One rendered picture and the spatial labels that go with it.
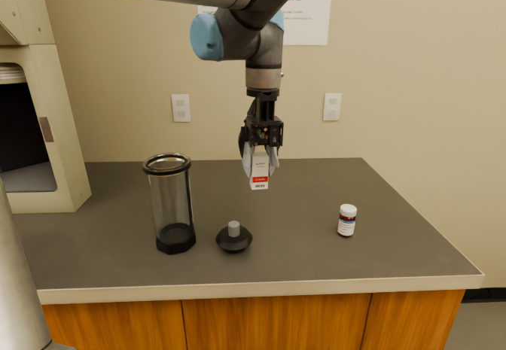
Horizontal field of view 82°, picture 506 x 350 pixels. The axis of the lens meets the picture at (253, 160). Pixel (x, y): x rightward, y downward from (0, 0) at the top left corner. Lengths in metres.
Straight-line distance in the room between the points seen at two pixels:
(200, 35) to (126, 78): 0.79
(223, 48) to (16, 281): 0.40
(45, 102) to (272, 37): 0.62
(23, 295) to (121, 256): 0.47
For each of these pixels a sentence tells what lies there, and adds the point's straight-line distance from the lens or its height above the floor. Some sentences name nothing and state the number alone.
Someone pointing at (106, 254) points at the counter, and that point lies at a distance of 0.82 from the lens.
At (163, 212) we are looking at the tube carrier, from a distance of 0.70.
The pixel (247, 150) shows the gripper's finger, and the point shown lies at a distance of 0.67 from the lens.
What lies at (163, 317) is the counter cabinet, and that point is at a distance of 0.81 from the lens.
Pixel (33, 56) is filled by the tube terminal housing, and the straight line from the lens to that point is 0.93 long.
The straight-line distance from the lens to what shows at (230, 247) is 0.72.
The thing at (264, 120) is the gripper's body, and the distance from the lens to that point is 0.61.
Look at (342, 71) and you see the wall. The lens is 1.28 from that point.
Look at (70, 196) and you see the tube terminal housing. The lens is 1.02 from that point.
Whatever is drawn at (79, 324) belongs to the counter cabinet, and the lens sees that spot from 0.89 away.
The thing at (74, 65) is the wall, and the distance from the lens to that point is 1.36.
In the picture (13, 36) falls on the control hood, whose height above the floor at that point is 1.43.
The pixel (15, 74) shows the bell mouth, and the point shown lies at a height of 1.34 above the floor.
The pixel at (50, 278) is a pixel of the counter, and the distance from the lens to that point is 0.82.
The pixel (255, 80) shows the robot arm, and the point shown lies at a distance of 0.60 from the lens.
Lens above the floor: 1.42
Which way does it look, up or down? 23 degrees down
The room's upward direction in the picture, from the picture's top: straight up
